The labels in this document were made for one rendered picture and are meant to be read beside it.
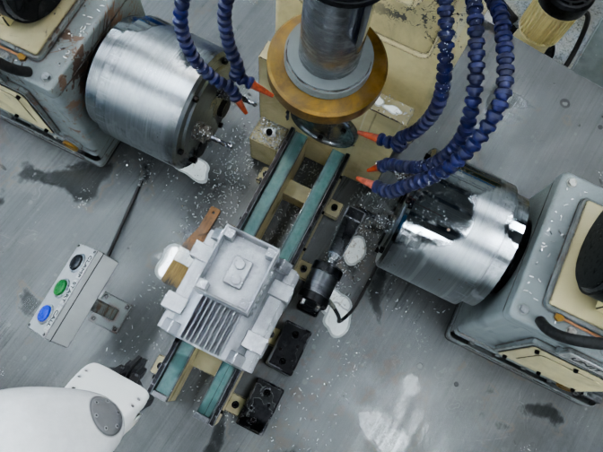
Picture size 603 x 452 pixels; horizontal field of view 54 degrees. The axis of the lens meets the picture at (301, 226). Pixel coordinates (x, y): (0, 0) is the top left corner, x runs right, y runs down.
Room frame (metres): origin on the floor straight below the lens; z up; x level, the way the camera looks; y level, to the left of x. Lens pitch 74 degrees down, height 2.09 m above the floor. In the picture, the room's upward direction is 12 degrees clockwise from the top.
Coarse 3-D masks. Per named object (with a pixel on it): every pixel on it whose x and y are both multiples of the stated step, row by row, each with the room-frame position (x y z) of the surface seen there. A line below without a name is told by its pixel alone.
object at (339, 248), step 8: (352, 208) 0.29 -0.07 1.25; (344, 216) 0.27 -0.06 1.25; (352, 216) 0.27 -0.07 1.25; (360, 216) 0.28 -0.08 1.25; (344, 224) 0.27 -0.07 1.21; (352, 224) 0.27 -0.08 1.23; (360, 224) 0.27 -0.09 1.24; (336, 232) 0.27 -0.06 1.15; (344, 232) 0.27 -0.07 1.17; (352, 232) 0.27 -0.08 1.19; (336, 240) 0.27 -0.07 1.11; (344, 240) 0.27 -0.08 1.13; (328, 248) 0.27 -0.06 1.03; (336, 248) 0.27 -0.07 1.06; (344, 248) 0.27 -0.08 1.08; (336, 256) 0.26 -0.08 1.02
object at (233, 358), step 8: (216, 232) 0.25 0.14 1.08; (216, 240) 0.23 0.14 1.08; (280, 264) 0.21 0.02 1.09; (288, 264) 0.22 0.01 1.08; (280, 272) 0.20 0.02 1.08; (288, 272) 0.20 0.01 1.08; (168, 320) 0.08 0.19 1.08; (168, 328) 0.06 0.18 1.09; (176, 328) 0.07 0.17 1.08; (232, 352) 0.05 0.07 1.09; (232, 360) 0.04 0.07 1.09; (240, 360) 0.04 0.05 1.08; (240, 368) 0.03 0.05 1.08
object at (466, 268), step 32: (416, 192) 0.37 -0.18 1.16; (448, 192) 0.38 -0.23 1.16; (480, 192) 0.39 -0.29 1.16; (512, 192) 0.42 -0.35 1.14; (384, 224) 0.33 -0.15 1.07; (416, 224) 0.32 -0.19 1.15; (448, 224) 0.33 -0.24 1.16; (480, 224) 0.34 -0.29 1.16; (512, 224) 0.35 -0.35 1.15; (384, 256) 0.27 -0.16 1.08; (416, 256) 0.27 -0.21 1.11; (448, 256) 0.28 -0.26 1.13; (480, 256) 0.28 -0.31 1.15; (448, 288) 0.24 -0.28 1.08; (480, 288) 0.24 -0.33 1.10
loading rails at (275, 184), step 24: (288, 144) 0.51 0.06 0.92; (264, 168) 0.48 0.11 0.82; (288, 168) 0.46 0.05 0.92; (336, 168) 0.48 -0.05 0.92; (264, 192) 0.39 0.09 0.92; (288, 192) 0.43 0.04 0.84; (312, 192) 0.42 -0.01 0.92; (240, 216) 0.33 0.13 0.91; (264, 216) 0.34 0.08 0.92; (312, 216) 0.36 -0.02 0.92; (336, 216) 0.41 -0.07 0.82; (288, 240) 0.30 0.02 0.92; (168, 360) 0.02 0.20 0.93; (192, 360) 0.03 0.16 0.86; (216, 360) 0.04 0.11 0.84; (168, 384) -0.03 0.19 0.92; (216, 384) -0.01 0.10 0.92; (216, 408) -0.05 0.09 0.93; (240, 408) -0.05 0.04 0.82
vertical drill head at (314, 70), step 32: (288, 32) 0.51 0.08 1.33; (320, 32) 0.43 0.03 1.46; (352, 32) 0.44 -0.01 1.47; (288, 64) 0.44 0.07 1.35; (320, 64) 0.43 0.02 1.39; (352, 64) 0.45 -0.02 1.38; (384, 64) 0.49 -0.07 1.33; (288, 96) 0.40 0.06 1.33; (320, 96) 0.41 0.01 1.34; (352, 96) 0.43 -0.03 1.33
